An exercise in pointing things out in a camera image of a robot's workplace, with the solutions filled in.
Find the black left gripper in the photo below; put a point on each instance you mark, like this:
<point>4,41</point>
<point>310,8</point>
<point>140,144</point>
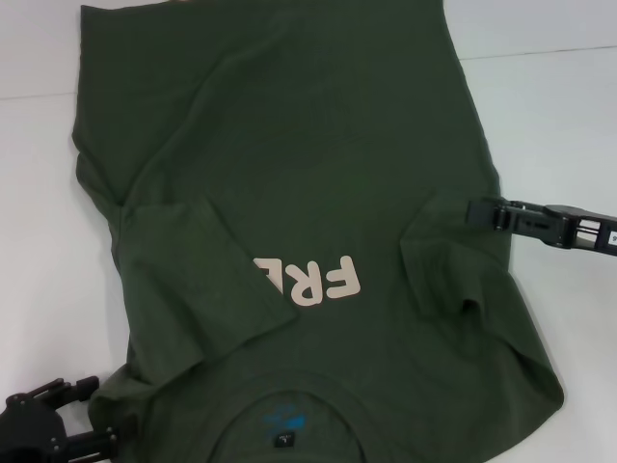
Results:
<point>29,429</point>

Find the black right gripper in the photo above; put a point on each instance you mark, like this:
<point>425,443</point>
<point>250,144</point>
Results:
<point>588,231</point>

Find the dark green FREE! t-shirt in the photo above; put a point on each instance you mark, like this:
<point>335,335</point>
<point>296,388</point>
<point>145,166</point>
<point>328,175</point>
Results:
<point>289,144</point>

